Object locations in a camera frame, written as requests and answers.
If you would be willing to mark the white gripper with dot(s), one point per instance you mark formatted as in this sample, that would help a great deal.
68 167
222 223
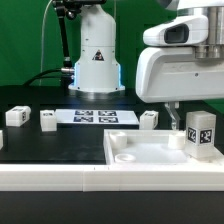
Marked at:
174 74

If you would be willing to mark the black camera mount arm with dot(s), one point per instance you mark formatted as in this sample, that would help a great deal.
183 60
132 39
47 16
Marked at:
70 9

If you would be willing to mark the white U-shaped obstacle fence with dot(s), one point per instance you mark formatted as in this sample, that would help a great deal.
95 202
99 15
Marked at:
84 178

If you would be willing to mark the white square tabletop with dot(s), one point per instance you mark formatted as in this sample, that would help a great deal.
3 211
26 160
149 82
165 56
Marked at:
148 147

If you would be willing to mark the white sheet with tags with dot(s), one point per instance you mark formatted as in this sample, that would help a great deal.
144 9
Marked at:
100 117

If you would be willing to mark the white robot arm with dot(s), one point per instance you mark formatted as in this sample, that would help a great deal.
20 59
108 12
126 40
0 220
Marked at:
199 24

